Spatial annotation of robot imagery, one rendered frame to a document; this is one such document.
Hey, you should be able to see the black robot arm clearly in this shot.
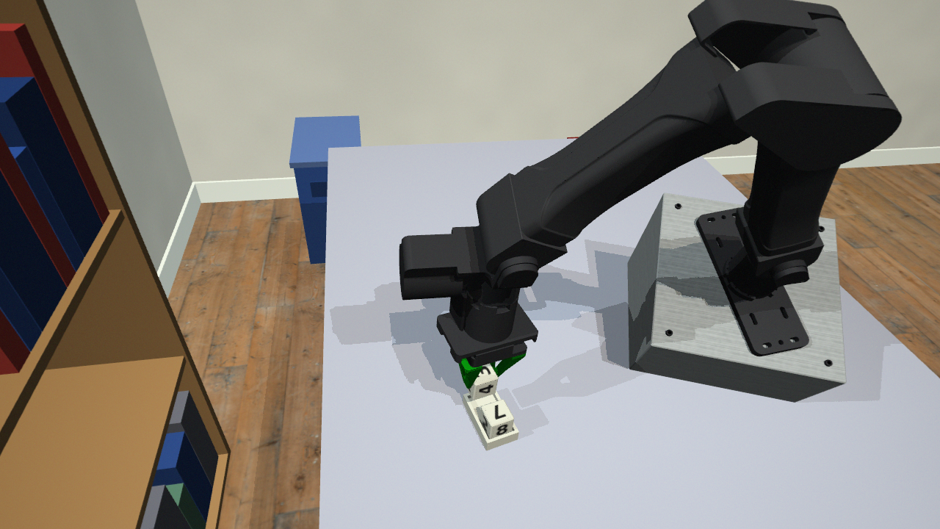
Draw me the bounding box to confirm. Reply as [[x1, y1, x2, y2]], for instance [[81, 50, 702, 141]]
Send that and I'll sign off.
[[399, 0, 902, 356]]

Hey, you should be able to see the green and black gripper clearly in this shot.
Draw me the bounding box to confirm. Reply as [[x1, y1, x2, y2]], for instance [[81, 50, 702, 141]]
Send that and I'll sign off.
[[436, 290, 538, 389]]

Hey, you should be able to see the cream number cube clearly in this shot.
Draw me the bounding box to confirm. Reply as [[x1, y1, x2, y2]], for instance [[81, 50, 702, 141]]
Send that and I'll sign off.
[[480, 399, 514, 439], [468, 364, 498, 400]]

